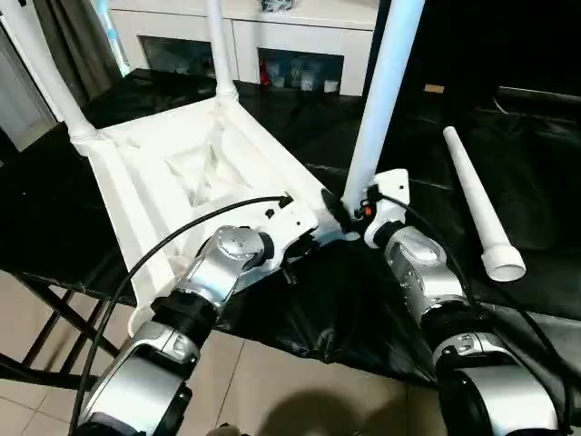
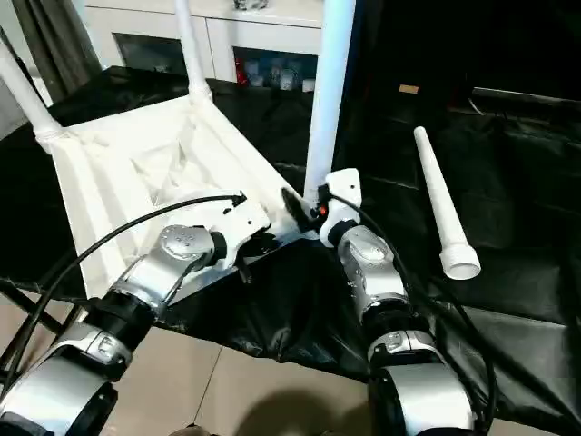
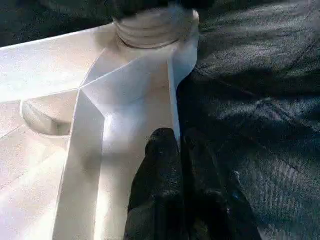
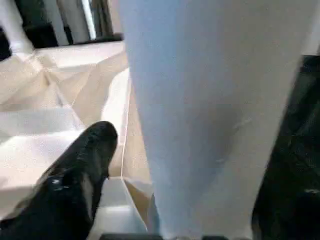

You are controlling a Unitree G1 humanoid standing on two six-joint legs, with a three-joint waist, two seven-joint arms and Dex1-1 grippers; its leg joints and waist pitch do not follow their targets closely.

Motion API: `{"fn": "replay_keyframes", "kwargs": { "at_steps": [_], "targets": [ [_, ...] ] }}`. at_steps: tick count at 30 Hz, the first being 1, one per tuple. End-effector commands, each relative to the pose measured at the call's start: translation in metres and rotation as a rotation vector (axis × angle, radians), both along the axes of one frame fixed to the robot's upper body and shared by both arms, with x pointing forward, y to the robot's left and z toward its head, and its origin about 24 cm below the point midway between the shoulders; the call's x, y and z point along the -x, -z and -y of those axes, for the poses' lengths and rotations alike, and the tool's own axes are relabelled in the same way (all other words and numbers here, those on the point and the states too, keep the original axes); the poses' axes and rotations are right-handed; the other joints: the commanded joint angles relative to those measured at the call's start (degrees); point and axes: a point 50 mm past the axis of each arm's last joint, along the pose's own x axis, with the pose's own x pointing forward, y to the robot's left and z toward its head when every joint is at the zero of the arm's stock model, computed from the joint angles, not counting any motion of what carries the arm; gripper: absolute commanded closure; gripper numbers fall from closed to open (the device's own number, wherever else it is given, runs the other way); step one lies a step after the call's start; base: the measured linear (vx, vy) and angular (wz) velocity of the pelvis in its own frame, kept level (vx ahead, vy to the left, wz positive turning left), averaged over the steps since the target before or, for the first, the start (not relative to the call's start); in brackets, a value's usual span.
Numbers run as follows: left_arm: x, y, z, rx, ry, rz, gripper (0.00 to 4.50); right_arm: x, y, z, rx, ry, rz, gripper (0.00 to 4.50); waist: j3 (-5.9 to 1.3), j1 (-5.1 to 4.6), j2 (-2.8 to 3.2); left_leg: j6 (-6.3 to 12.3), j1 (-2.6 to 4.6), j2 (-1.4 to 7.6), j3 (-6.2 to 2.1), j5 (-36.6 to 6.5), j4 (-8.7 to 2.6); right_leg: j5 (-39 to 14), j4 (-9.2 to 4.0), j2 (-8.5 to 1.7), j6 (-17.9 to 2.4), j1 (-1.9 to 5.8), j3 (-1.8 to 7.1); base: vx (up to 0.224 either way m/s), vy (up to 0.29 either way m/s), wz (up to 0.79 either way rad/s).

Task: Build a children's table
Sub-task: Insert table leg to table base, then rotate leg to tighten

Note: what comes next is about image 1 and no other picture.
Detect white plastic table leg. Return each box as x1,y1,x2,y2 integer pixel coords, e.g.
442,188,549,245
443,126,528,284
340,0,427,220
7,0,100,143
205,0,241,104

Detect white plastic table top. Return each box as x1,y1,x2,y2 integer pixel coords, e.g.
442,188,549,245
74,96,360,338

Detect black mat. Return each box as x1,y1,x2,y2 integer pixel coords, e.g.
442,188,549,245
0,67,581,410

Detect long black bar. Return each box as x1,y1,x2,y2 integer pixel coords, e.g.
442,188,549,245
496,85,581,103

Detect white cabinet with glass doors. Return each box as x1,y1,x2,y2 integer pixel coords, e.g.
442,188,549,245
108,0,379,97

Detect grey curtain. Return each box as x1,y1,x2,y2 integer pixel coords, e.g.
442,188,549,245
33,0,123,106

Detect black folding table frame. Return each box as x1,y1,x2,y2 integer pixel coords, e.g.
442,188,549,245
0,271,138,391

